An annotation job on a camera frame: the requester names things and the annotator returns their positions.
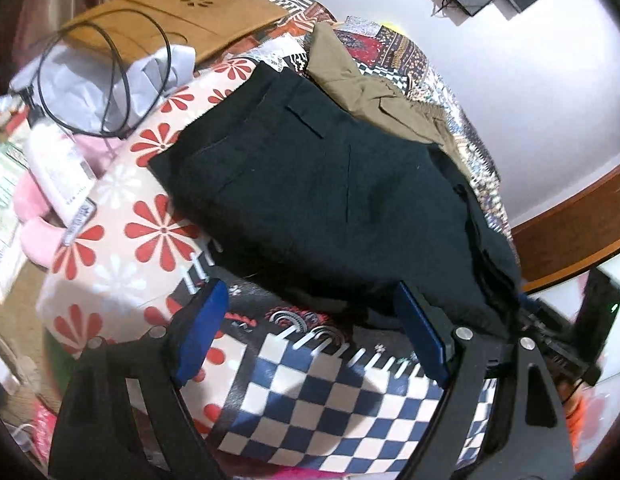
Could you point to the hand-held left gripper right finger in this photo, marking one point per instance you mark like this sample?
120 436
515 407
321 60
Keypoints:
420 335

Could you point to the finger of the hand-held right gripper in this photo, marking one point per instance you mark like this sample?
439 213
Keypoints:
550 320
570 360

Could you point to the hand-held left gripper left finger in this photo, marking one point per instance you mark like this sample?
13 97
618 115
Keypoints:
205 330

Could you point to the black pants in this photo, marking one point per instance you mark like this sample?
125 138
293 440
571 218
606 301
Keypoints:
315 185

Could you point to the olive green pants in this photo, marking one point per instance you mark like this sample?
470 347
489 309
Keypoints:
360 85

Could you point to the wooden door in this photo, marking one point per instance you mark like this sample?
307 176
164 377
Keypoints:
575 220

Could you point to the red floral cloth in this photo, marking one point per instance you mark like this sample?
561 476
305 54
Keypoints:
120 240

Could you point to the patchwork printed blanket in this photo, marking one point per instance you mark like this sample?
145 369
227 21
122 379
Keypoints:
315 410

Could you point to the white bottle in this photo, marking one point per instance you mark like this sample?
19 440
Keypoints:
57 170

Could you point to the printed paper sheets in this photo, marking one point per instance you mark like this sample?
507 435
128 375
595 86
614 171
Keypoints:
2 220

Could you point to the white cloth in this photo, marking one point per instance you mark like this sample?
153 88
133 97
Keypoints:
90 85

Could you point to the wooden lap desk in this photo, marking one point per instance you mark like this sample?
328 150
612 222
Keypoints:
215 15

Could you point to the orange striped bed sheet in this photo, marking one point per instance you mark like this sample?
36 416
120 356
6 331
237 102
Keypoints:
285 20

